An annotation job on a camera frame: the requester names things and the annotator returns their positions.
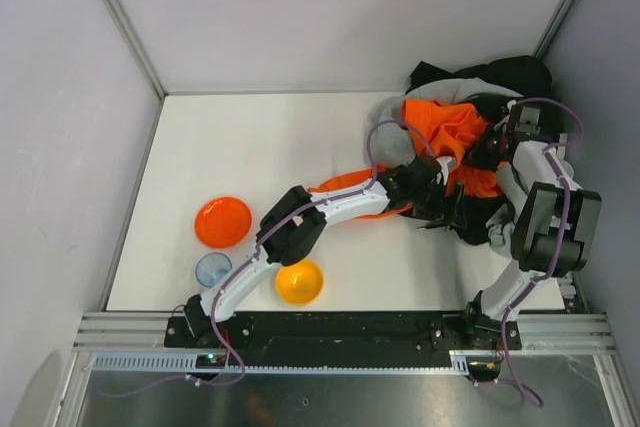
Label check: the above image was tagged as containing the left aluminium frame post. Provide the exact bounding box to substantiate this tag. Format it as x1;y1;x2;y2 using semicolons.
102;0;167;100

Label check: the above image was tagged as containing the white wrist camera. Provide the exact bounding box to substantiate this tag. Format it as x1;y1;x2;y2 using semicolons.
501;99;517;119
436;156;457;185

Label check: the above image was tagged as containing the orange cloth garment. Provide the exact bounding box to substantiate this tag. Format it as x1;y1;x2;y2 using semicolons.
309;99;506;220

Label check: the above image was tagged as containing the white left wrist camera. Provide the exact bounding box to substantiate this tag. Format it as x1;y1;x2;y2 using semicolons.
436;156;457;185

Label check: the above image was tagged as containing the grey sweatshirt cloth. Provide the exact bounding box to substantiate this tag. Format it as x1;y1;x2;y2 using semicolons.
367;75;576;259

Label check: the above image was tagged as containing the orange plastic plate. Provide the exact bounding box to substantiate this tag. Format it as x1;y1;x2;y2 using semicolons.
194;196;252;249

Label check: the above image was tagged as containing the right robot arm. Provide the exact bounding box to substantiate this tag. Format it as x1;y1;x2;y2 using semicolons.
464;96;602;349

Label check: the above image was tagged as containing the black cloth garment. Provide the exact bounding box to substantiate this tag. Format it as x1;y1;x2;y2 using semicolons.
406;55;552;242

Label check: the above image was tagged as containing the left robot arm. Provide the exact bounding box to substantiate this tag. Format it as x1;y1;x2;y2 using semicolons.
184;154;457;347

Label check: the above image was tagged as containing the clear blue plastic cup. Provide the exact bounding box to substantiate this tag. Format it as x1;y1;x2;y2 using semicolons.
195;252;232;288

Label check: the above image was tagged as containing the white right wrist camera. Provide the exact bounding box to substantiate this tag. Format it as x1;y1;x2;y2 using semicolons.
501;99;517;119

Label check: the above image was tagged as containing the yellow plastic bowl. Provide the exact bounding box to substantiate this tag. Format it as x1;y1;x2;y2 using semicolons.
275;259;324;306

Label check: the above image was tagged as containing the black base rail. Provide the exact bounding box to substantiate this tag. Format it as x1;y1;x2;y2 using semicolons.
164;310;481;373

